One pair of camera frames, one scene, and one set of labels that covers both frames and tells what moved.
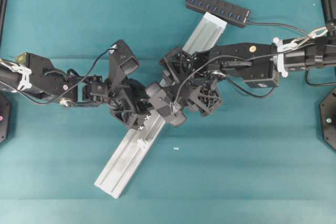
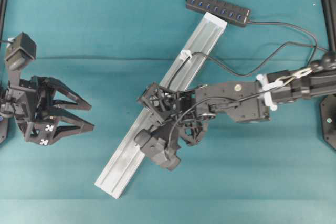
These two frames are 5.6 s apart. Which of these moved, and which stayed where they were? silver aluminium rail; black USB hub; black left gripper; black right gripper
Moved: black right gripper; black left gripper
Stayed: black USB hub; silver aluminium rail
